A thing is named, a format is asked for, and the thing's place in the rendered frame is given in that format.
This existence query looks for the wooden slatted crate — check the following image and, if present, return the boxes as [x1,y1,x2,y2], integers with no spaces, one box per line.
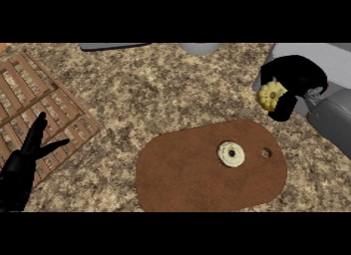
[0,52,106,201]

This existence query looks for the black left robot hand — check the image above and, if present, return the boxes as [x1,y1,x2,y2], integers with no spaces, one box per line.
[0,112,71,191]

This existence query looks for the white round squash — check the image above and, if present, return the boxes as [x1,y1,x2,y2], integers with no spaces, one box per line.
[216,140,247,169]

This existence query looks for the pale grey round object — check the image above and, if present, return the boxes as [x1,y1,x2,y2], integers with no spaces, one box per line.
[176,42,221,56]

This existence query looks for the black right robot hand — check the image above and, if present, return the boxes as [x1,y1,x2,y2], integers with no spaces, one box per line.
[257,54,329,123]

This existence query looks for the brown cutting board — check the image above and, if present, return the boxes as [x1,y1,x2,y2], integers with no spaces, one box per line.
[134,119,288,212]

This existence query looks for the dark grey flat object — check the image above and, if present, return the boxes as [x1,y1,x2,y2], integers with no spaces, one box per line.
[78,42,152,52]

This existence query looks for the pale grey appliance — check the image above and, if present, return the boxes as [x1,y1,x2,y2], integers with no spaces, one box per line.
[251,42,351,118]

